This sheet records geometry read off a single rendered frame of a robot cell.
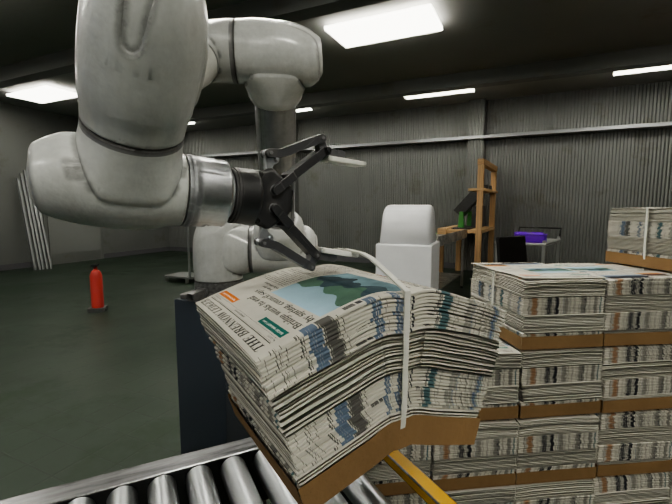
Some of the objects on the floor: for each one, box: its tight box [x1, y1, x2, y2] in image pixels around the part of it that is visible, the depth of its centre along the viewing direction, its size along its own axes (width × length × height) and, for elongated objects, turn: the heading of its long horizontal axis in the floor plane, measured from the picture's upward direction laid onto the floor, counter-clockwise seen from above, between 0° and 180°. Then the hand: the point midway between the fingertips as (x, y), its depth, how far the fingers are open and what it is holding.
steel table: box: [436, 229, 467, 290], centre depth 593 cm, size 69×182×94 cm
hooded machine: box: [375, 205, 440, 289], centre depth 447 cm, size 67×61×131 cm
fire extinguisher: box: [87, 263, 108, 313], centre depth 508 cm, size 26×26×59 cm
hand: (351, 207), depth 66 cm, fingers open, 14 cm apart
